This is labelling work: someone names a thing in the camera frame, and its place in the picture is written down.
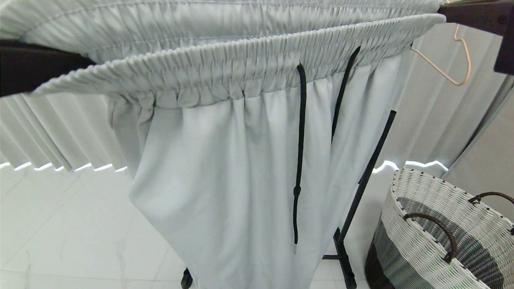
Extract pale grey shorts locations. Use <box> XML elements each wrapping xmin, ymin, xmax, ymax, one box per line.
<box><xmin>0</xmin><ymin>0</ymin><xmax>447</xmax><ymax>289</ymax></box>

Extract pink clothes hanger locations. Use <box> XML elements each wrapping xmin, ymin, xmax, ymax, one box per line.
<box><xmin>411</xmin><ymin>23</ymin><xmax>471</xmax><ymax>86</ymax></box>

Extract black clothes rack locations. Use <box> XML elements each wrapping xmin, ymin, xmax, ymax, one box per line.
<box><xmin>181</xmin><ymin>110</ymin><xmax>398</xmax><ymax>289</ymax></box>

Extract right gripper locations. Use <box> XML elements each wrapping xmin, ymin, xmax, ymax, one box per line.
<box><xmin>438</xmin><ymin>0</ymin><xmax>514</xmax><ymax>75</ymax></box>

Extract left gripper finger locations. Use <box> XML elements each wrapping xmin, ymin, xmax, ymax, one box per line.
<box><xmin>0</xmin><ymin>40</ymin><xmax>97</xmax><ymax>98</ymax></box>

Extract white laundry basket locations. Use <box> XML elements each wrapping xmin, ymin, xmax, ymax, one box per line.
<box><xmin>365</xmin><ymin>169</ymin><xmax>514</xmax><ymax>289</ymax></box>

